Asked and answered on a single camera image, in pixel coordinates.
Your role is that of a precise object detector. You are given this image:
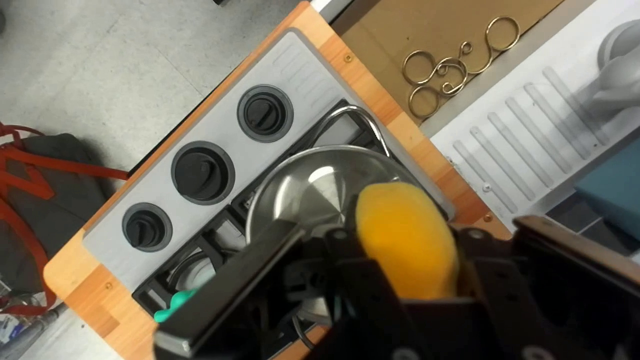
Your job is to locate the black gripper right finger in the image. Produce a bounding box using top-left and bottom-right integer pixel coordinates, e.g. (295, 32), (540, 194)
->
(457, 216), (640, 360)

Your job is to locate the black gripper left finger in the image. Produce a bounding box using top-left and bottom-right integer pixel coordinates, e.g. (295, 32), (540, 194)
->
(153, 219), (305, 357)

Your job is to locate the yellow round plushie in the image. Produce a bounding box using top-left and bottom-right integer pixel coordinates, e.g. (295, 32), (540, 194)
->
(355, 182), (459, 299)

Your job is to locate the stainless steel pot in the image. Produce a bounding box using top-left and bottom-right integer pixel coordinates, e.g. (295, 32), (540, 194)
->
(245, 103), (414, 242)

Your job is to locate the green toy on stove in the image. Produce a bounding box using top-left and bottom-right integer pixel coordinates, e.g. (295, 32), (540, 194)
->
(152, 289), (197, 323)

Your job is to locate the teal planter box left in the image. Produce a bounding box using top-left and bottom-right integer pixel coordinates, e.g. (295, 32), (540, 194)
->
(576, 139), (640, 240)

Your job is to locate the grey toy stovetop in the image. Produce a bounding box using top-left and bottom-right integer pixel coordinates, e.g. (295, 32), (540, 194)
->
(83, 29), (454, 314)

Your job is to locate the white toy sink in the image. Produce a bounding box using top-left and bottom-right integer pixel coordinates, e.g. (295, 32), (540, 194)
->
(330, 0), (640, 236)

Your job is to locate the grey toy faucet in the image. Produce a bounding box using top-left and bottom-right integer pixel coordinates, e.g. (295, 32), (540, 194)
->
(591, 19), (640, 108)

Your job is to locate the toy kitchen cabinet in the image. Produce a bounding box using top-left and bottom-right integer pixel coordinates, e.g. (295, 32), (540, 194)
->
(43, 3), (503, 360)

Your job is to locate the red strapped dark bag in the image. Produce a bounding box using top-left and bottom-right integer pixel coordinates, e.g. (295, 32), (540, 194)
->
(0, 123), (127, 315)

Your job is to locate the metal ring puzzle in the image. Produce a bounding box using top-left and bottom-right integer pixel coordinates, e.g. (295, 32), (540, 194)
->
(399, 16), (521, 122)

